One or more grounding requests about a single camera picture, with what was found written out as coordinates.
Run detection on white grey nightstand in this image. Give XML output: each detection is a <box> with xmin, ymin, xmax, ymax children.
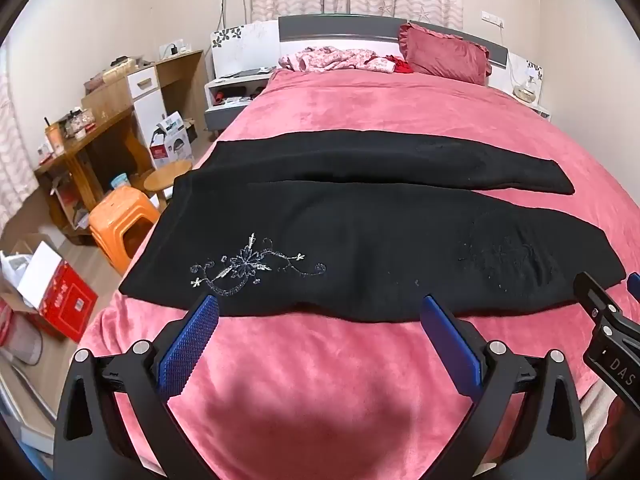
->
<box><xmin>510</xmin><ymin>87</ymin><xmax>553</xmax><ymax>122</ymax></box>
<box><xmin>204</xmin><ymin>67</ymin><xmax>277</xmax><ymax>133</ymax></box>

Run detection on pink fleece blanket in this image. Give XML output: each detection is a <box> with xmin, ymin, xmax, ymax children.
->
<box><xmin>75</xmin><ymin>67</ymin><xmax>636</xmax><ymax>480</ymax></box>

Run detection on red cardboard box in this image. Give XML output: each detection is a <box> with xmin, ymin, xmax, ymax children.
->
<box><xmin>37</xmin><ymin>260</ymin><xmax>99</xmax><ymax>343</ymax></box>

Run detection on red ruffled pillow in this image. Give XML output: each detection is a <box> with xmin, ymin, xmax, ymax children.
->
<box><xmin>398</xmin><ymin>24</ymin><xmax>491</xmax><ymax>86</ymax></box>

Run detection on black embroidered pants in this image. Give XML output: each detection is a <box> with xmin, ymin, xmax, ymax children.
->
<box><xmin>118</xmin><ymin>130</ymin><xmax>626</xmax><ymax>323</ymax></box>

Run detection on white power strip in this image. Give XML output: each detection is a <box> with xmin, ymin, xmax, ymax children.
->
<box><xmin>159</xmin><ymin>40</ymin><xmax>194</xmax><ymax>59</ymax></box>

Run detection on grey mesh wastebasket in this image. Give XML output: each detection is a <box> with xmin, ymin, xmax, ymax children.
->
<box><xmin>0</xmin><ymin>312</ymin><xmax>47</xmax><ymax>367</ymax></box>

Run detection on white drawer cabinet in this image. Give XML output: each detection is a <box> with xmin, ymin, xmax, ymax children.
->
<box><xmin>126</xmin><ymin>65</ymin><xmax>168</xmax><ymax>136</ymax></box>

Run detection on white open cardboard box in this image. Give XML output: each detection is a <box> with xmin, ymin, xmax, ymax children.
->
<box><xmin>0</xmin><ymin>232</ymin><xmax>64</xmax><ymax>311</ymax></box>

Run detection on orange plastic stool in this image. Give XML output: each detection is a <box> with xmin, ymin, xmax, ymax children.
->
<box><xmin>89</xmin><ymin>186</ymin><xmax>162</xmax><ymax>276</ymax></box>

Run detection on pink floral clothing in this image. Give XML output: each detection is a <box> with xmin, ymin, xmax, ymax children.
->
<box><xmin>277</xmin><ymin>46</ymin><xmax>396</xmax><ymax>73</ymax></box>

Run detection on grey white bed headboard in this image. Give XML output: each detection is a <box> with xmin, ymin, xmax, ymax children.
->
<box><xmin>210</xmin><ymin>14</ymin><xmax>546</xmax><ymax>96</ymax></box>

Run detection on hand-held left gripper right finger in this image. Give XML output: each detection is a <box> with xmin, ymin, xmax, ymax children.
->
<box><xmin>420</xmin><ymin>294</ymin><xmax>588</xmax><ymax>480</ymax></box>

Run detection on white red appliance box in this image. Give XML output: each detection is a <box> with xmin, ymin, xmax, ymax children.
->
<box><xmin>150</xmin><ymin>110</ymin><xmax>197</xmax><ymax>169</ymax></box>

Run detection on orange cup with straw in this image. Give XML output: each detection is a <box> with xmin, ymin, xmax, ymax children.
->
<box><xmin>44</xmin><ymin>118</ymin><xmax>66</xmax><ymax>156</ymax></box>

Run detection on wooden desk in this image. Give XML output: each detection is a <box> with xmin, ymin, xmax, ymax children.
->
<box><xmin>34</xmin><ymin>50</ymin><xmax>206</xmax><ymax>243</ymax></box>

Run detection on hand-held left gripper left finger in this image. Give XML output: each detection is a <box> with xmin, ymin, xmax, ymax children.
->
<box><xmin>54</xmin><ymin>294</ymin><xmax>221</xmax><ymax>480</ymax></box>

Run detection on round wooden stool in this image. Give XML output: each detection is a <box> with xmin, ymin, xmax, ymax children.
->
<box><xmin>144</xmin><ymin>161</ymin><xmax>194</xmax><ymax>212</ymax></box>

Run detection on pale pink side curtain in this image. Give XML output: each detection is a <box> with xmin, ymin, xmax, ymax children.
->
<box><xmin>0</xmin><ymin>75</ymin><xmax>40</xmax><ymax>228</ymax></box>

